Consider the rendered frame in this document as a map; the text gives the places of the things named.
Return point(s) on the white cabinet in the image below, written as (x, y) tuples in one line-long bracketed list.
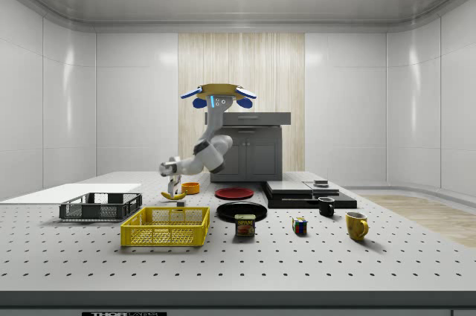
[(256, 160)]

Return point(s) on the black stove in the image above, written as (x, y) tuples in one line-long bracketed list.
[(346, 202)]

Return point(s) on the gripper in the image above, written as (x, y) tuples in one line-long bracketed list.
[(175, 184)]

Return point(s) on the white board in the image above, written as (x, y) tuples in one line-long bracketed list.
[(56, 191)]

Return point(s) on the black plate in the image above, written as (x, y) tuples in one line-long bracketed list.
[(241, 209)]

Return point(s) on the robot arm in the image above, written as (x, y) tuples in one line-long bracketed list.
[(213, 152)]

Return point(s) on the yellow bowl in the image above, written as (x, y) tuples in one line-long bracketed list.
[(191, 189)]

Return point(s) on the dark grey basket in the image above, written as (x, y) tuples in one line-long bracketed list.
[(93, 204)]

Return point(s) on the puzzle cube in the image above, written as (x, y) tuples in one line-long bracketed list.
[(299, 226)]

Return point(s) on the banana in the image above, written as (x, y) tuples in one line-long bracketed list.
[(181, 196)]

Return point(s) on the black mug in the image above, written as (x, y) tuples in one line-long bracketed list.
[(326, 207)]

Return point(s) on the yellow basket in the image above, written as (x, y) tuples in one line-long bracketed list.
[(163, 226)]

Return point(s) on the flat-sided can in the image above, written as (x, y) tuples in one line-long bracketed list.
[(245, 226)]

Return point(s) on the yellow mug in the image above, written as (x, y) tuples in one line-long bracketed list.
[(355, 226)]

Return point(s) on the red plate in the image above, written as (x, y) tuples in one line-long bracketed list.
[(234, 193)]

